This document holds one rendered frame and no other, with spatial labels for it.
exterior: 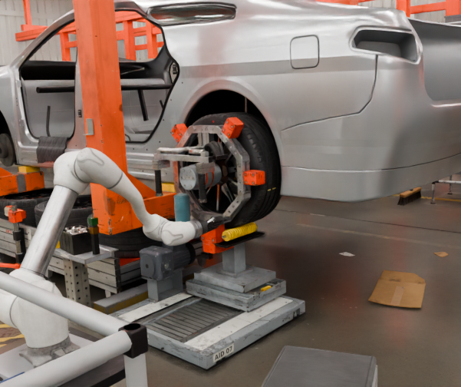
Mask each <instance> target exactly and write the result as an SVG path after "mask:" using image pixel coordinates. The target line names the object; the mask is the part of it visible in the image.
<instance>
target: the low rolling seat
mask: <svg viewBox="0 0 461 387"><path fill-rule="evenodd" d="M376 362H377V360H376V358H375V357H374V356H366V355H360V354H354V353H348V352H336V351H330V350H323V349H312V348H305V347H299V346H288V345H286V346H283V348H282V350H281V352H280V353H279V355H278V358H277V359H276V360H275V363H274V364H273V366H272V368H271V370H270V371H269V373H268V375H267V376H266V378H265V381H264V382H263V383H262V386H261V387H377V365H376Z"/></svg>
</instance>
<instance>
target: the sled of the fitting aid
mask: <svg viewBox="0 0 461 387"><path fill-rule="evenodd" d="M186 293H188V294H192V295H194V296H198V297H202V298H204V299H208V300H212V301H214V302H217V303H221V304H224V305H227V306H231V307H234V308H236V309H240V310H244V311H246V312H249V311H251V310H253V309H255V308H257V307H259V306H261V305H263V304H264V303H267V302H268V301H270V300H272V299H274V298H276V297H278V296H280V295H282V294H284V293H286V280H283V279H277V278H275V279H273V280H271V281H269V282H267V283H264V284H262V285H261V286H258V287H256V288H254V289H251V290H249V291H248V292H246V293H240V292H238V291H235V290H232V289H226V288H224V287H221V286H216V285H213V284H210V283H205V282H202V281H199V280H196V279H194V278H192V279H189V280H187V281H186Z"/></svg>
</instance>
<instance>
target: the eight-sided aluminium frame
mask: <svg viewBox="0 0 461 387"><path fill-rule="evenodd" d="M223 126H224V125H201V124H200V125H193V126H189V127H188V128H187V129H186V132H185V134H184V135H183V137H182V138H181V140H180V141H179V143H178V144H177V146H176V148H181V147H190V145H191V144H192V142H193V141H194V139H195V138H196V136H197V134H198V133H199V132H200V133H204V134H205V133H210V134H218V136H219V137H220V139H221V140H222V141H223V143H224V144H225V145H226V146H227V148H228V149H229V150H230V152H231V153H232V154H233V156H234V157H235V158H236V161H237V179H238V196H237V198H235V199H234V201H233V202H232V203H231V205H230V206H229V207H228V209H227V210H226V211H225V213H224V214H221V213H212V212H207V211H203V209H202V208H201V206H200V205H199V204H198V203H197V201H196V199H195V198H194V197H193V195H192V194H191V193H190V191H189V190H186V189H185V188H184V187H183V186H182V184H181V183H180V179H179V174H180V171H181V170H182V169H183V168H184V167H185V161H178V160H173V175H174V187H175V191H176V194H189V204H190V213H191V214H192V216H193V217H194V219H195V220H199V219H200V220H205V221H206V220H211V216H214V217H219V216H222V218H223V217H229V218H230V219H231V220H233V218H234V217H235V215H236V214H237V213H238V212H239V211H240V210H241V209H242V207H243V206H244V205H245V204H246V202H247V201H248V200H249V199H250V197H251V185H244V183H243V171H247V170H250V164H249V161H250V159H249V155H248V153H247V151H245V149H244V148H243V147H242V145H241V144H240V143H239V142H238V141H237V139H236V138H231V139H228V138H227V136H225V135H224V133H223V132H222V128H223Z"/></svg>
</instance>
